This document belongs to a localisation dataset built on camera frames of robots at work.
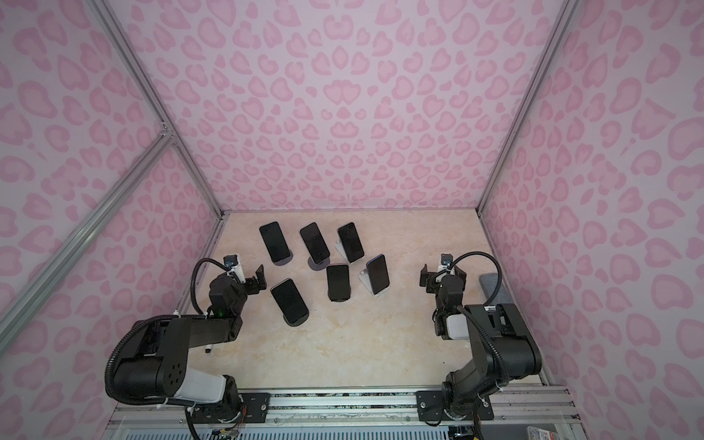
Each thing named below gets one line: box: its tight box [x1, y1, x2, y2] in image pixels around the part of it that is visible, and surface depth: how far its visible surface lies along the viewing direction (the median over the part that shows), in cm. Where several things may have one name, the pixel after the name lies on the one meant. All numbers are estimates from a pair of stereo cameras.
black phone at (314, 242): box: [299, 221, 331, 264], surface depth 97 cm
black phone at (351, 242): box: [337, 221, 365, 264], surface depth 102 cm
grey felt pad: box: [478, 273, 513, 306], surface depth 96 cm
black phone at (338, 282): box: [326, 264, 352, 302], surface depth 87 cm
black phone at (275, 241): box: [259, 220, 291, 263], surface depth 100 cm
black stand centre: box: [327, 293, 352, 302], surface depth 92 cm
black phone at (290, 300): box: [270, 278, 309, 323], surface depth 84 cm
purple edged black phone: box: [365, 253, 390, 295], surface depth 91 cm
